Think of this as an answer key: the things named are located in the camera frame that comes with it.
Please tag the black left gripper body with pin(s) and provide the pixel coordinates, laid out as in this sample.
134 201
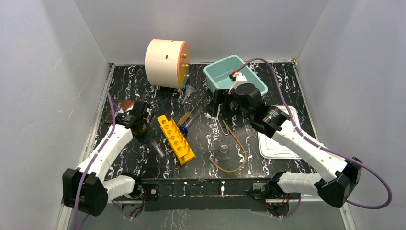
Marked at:
147 135

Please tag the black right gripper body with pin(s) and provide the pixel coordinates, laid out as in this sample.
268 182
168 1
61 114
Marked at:
230 107

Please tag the clear glass test tube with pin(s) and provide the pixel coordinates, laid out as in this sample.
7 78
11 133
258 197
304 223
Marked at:
158 149

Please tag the yellow test tube rack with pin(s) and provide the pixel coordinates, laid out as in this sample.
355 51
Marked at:
177 141

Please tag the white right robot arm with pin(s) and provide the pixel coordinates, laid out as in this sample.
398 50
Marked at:
335 177

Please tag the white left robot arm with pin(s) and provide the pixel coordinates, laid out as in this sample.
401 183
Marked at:
85 187

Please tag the small white plastic packet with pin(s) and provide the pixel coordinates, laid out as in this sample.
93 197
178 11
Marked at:
207 115

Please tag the clear plastic funnel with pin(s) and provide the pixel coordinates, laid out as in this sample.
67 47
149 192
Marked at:
188 91

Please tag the brown test tube brush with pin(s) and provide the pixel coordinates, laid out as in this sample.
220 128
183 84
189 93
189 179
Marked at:
184 118

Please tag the teal plastic bin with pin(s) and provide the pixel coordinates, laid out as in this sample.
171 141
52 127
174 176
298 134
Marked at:
217 74

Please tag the small clear glass beaker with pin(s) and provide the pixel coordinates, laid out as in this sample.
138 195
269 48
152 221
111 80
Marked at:
224 149

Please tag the white cylindrical drum device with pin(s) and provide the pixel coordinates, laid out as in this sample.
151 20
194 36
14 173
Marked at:
167 63

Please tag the white bin lid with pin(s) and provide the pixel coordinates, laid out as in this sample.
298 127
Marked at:
271 149

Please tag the tan rubber tubing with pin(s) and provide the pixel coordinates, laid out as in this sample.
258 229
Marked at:
236 156

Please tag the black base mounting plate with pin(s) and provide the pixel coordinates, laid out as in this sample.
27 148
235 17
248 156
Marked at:
206 194

